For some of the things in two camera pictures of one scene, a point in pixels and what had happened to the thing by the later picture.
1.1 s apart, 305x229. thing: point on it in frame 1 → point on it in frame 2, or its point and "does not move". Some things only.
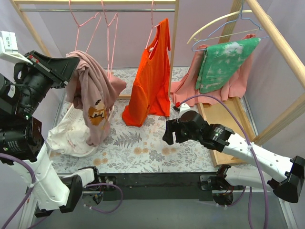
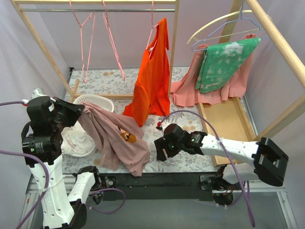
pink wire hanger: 114,42 → 106,18
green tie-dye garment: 221,63 does not move
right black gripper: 178,131 → 162,148
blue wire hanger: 240,16 does not move
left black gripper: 45,69 → 63,111
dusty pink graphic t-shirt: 93,87 → 118,140
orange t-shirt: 150,93 does not move
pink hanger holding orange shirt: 152,27 does not move
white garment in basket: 67,138 does not move
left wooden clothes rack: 15,4 does not move
